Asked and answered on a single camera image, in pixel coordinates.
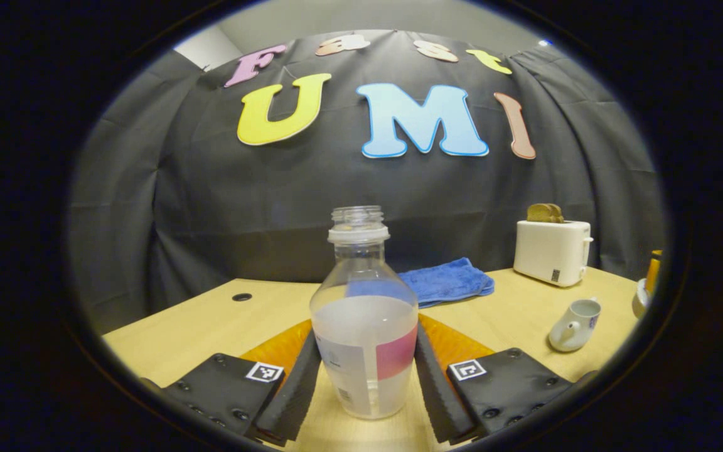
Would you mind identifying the white toaster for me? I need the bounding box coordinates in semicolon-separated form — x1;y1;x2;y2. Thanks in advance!
513;220;594;288

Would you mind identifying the black backdrop cloth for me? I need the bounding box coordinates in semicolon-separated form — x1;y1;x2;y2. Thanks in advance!
67;28;667;333

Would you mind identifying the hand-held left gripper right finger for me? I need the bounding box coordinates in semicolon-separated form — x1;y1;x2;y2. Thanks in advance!
414;313;597;446

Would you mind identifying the white teacup lid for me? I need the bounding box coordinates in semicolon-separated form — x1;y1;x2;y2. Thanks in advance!
631;278;652;320

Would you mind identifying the white teacup blue pattern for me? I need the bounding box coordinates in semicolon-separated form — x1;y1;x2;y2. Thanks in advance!
548;298;603;352

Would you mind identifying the blue folded towel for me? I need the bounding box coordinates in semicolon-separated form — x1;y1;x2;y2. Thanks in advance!
397;257;495;308

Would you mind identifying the clear plastic water bottle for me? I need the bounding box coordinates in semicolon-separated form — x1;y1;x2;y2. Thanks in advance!
309;206;419;420

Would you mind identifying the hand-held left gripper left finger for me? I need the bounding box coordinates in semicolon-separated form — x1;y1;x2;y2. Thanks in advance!
159;318;323;448

